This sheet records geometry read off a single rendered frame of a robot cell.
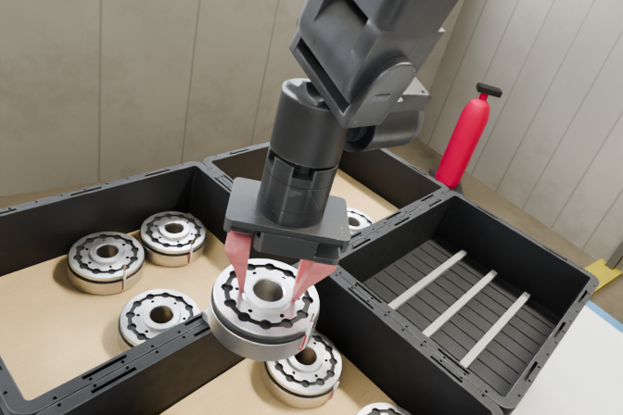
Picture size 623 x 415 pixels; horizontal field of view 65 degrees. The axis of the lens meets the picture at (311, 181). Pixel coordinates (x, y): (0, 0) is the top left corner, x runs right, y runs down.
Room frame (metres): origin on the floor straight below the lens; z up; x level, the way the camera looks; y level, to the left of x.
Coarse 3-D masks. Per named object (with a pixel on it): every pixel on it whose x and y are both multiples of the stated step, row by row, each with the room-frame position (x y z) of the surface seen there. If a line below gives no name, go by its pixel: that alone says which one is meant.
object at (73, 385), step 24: (168, 168) 0.67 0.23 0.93; (192, 168) 0.70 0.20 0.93; (72, 192) 0.55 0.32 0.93; (96, 192) 0.56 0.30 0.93; (0, 216) 0.46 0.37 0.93; (168, 336) 0.35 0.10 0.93; (0, 360) 0.28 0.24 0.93; (120, 360) 0.31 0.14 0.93; (0, 384) 0.25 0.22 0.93; (72, 384) 0.27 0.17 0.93; (24, 408) 0.24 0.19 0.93
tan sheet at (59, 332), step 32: (64, 256) 0.52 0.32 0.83; (224, 256) 0.62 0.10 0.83; (0, 288) 0.44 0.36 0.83; (32, 288) 0.45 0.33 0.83; (64, 288) 0.46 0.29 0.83; (160, 288) 0.51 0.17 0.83; (192, 288) 0.53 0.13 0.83; (0, 320) 0.39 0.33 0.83; (32, 320) 0.40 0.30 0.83; (64, 320) 0.41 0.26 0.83; (96, 320) 0.43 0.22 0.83; (0, 352) 0.35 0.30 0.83; (32, 352) 0.36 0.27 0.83; (64, 352) 0.37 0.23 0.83; (96, 352) 0.38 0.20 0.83; (32, 384) 0.32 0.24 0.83
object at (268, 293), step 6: (258, 288) 0.35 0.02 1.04; (264, 288) 0.35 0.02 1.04; (270, 288) 0.35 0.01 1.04; (276, 288) 0.35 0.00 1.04; (258, 294) 0.35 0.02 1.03; (264, 294) 0.35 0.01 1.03; (270, 294) 0.35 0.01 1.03; (276, 294) 0.35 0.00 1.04; (264, 300) 0.35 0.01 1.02; (270, 300) 0.35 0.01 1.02; (276, 300) 0.35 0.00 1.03
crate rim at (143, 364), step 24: (384, 312) 0.48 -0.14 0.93; (192, 336) 0.36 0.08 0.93; (408, 336) 0.45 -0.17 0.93; (144, 360) 0.32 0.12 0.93; (432, 360) 0.42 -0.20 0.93; (96, 384) 0.28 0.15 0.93; (120, 384) 0.29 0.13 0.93; (456, 384) 0.40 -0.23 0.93; (48, 408) 0.25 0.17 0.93; (72, 408) 0.25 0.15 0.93
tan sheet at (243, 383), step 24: (216, 384) 0.38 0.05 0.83; (240, 384) 0.39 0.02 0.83; (360, 384) 0.44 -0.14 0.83; (192, 408) 0.35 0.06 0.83; (216, 408) 0.35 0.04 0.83; (240, 408) 0.36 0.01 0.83; (264, 408) 0.37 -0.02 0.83; (288, 408) 0.38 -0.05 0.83; (336, 408) 0.40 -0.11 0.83; (360, 408) 0.41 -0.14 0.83
